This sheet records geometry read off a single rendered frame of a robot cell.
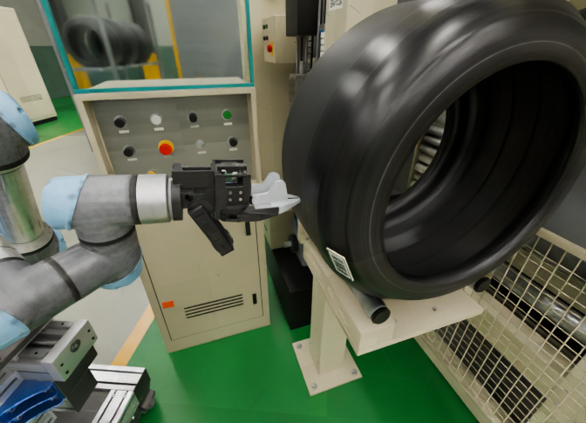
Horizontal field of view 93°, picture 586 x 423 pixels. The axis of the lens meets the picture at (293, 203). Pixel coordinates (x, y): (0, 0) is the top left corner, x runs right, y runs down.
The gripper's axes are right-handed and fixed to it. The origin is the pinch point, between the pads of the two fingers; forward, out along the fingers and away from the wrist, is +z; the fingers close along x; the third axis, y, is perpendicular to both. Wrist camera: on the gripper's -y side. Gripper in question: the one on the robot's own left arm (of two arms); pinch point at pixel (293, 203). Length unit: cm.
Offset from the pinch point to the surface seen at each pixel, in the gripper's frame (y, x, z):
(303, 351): -110, 41, 32
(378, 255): -3.8, -12.6, 11.0
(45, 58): -49, 1056, -413
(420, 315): -30.4, -7.0, 35.3
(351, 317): -26.7, -6.0, 15.1
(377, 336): -28.7, -10.5, 19.4
